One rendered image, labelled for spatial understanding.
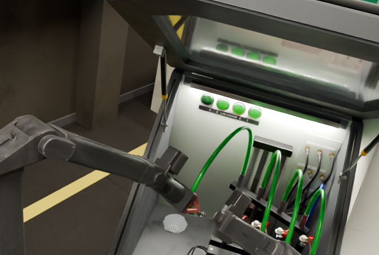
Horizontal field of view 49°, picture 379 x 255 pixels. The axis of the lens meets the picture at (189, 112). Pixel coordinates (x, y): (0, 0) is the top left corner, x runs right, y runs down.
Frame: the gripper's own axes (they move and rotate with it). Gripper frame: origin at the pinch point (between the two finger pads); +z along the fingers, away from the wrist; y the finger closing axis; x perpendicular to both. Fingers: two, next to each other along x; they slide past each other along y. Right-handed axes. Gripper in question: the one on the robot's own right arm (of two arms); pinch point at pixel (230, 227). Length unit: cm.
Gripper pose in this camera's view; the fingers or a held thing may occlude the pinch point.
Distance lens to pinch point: 142.9
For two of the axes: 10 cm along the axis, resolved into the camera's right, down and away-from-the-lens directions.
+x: -8.7, -3.7, 3.3
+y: 4.5, -8.6, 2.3
